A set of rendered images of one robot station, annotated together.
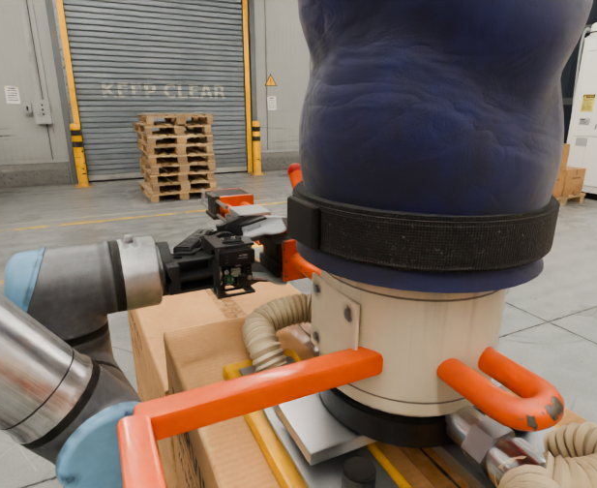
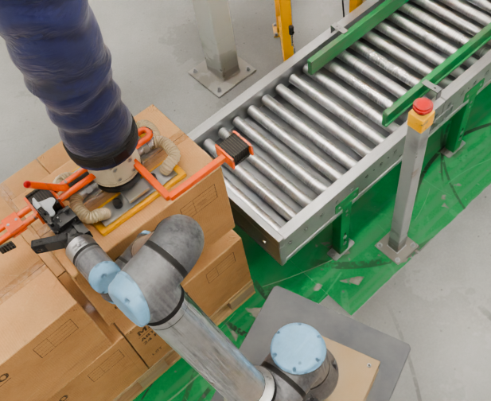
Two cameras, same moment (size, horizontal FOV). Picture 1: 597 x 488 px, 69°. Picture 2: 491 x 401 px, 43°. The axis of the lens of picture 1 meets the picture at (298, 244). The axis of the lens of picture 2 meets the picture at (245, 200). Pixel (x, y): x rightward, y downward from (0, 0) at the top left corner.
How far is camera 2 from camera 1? 1.81 m
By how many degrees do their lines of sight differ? 78
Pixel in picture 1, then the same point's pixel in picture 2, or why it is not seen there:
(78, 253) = (95, 254)
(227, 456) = (142, 219)
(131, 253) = (87, 240)
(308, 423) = (138, 190)
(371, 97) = (122, 121)
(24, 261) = (107, 266)
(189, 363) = not seen: hidden behind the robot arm
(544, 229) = not seen: hidden behind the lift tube
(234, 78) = not seen: outside the picture
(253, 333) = (99, 214)
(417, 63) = (121, 108)
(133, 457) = (180, 188)
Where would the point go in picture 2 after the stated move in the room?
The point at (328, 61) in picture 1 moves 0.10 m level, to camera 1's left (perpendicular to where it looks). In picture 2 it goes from (107, 125) to (112, 152)
